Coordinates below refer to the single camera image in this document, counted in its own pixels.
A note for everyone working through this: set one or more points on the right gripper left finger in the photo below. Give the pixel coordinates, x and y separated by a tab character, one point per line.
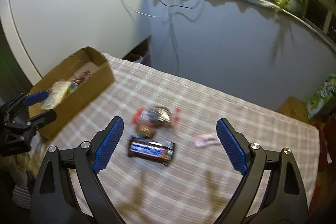
90	161

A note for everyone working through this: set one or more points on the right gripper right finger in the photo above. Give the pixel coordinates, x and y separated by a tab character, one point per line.
248	159

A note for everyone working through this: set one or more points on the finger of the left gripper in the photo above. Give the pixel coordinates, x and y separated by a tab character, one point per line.
39	118
17	104

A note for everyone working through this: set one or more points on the red dark plum snack bag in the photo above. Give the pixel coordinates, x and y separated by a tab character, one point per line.
83	76

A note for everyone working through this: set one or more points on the beige tofu snack packet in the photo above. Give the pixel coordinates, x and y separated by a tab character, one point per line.
57	93

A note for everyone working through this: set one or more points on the pink candy packet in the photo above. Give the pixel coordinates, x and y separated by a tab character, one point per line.
205	140

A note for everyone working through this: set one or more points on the cardboard box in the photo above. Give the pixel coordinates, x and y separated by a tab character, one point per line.
84	59

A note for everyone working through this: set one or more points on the plaid tablecloth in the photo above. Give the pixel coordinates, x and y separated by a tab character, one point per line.
199	182

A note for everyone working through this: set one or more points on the green tissue box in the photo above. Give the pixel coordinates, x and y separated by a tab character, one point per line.
323	100

